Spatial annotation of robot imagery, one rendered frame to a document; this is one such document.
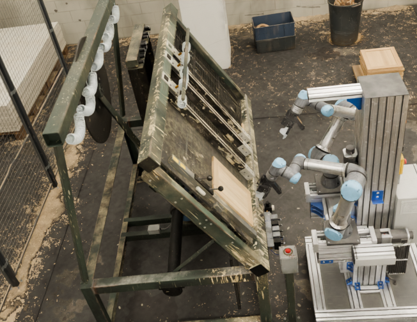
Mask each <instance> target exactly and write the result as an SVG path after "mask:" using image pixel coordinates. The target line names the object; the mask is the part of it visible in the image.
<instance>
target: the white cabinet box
mask: <svg viewBox="0 0 417 322"><path fill-rule="evenodd" d="M178 2H179V6H180V12H181V16H182V23H183V25H184V26H185V27H186V28H189V29H190V32H191V34H192V35H193V36H194V37H195V38H196V39H197V40H198V41H199V42H200V44H201V45H202V46H203V47H204V48H205V50H206V51H207V52H208V53H209V54H210V55H211V56H212V57H213V58H214V60H215V61H216V62H217V63H218V65H219V66H220V67H221V68H222V69H226V68H230V63H231V47H230V37H229V31H228V21H227V16H226V6H225V0H178Z"/></svg>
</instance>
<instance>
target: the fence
mask: <svg viewBox="0 0 417 322"><path fill-rule="evenodd" d="M173 156H174V155H170V156H169V157H168V162H169V163H170V164H171V165H172V166H173V167H174V168H175V169H176V170H177V171H178V172H179V173H180V174H181V175H183V176H184V177H185V178H186V179H187V180H188V181H190V182H191V183H192V184H193V185H194V186H195V187H200V188H201V189H202V190H203V191H204V192H205V196H206V197H207V198H208V199H209V200H211V201H212V202H213V203H216V202H218V203H219V204H220V205H221V206H222V207H223V213H225V214H226V215H227V216H228V217H229V218H230V219H232V220H233V221H234V222H235V223H236V224H237V225H238V226H239V227H240V228H241V229H242V230H243V231H245V232H246V233H247V234H248V235H249V236H250V237H251V238H252V239H253V238H256V237H257V234H256V231H255V230H254V229H253V228H252V227H251V226H250V225H249V224H248V223H247V222H246V221H245V220H243V219H242V218H241V217H240V216H239V215H238V214H237V213H236V212H235V211H233V210H232V209H231V208H230V207H229V206H228V205H227V204H226V203H225V202H224V201H223V200H222V199H221V198H220V197H219V196H218V195H216V194H215V193H214V195H211V194H210V193H209V192H208V191H207V190H206V189H205V188H203V187H202V186H201V185H200V184H199V183H198V182H197V181H196V180H195V179H194V173H193V172H192V171H190V170H189V169H188V168H187V167H186V166H185V165H184V164H183V165H184V166H185V169H184V168H183V167H182V166H181V165H180V163H181V161H179V159H178V158H177V157H176V156H174V157H175V158H176V159H177V160H178V163H177V162H176V161H175V160H174V159H173Z"/></svg>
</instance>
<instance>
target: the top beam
mask: <svg viewBox="0 0 417 322"><path fill-rule="evenodd" d="M177 15H178V10H177V9H176V8H175V6H174V5H173V4H172V3H170V4H169V5H167V6H166V7H165V8H163V12H162V19H161V26H160V30H159V37H158V42H157V49H156V53H155V61H154V65H153V72H152V79H151V83H150V90H149V95H148V102H147V106H146V114H145V120H144V125H143V132H142V136H141V144H140V148H139V155H138V162H137V164H138V165H139V166H140V167H142V168H143V169H144V170H145V171H146V172H147V173H149V172H151V171H153V170H154V169H156V168H158V167H159V166H160V165H161V155H162V144H163V138H164V127H165V121H166V111H167V104H168V93H169V86H168V85H167V84H166V83H165V82H164V81H163V80H162V79H161V78H162V71H163V72H164V73H165V74H166V75H167V76H168V77H169V78H170V77H171V66H172V64H171V63H170V62H169V61H168V60H167V59H166V58H165V57H164V55H165V50H166V51H167V52H168V53H169V54H170V55H171V56H172V57H173V53H172V51H170V50H169V49H168V48H167V46H166V42H167V40H168V41H169V42H170V43H171V44H172V45H173V46H174V42H175V31H176V26H177Z"/></svg>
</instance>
